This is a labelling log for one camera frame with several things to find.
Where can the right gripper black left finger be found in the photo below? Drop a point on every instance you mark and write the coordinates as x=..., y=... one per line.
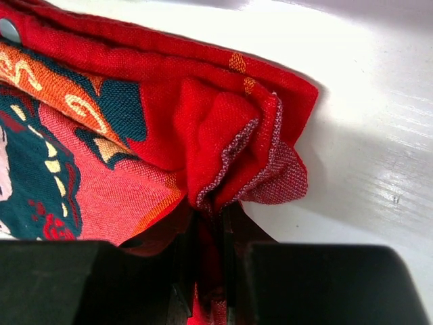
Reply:
x=148, y=279

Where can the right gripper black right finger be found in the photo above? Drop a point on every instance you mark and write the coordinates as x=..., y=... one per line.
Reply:
x=267, y=282

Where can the red patterned cloth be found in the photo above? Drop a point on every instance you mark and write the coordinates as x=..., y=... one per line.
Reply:
x=107, y=126

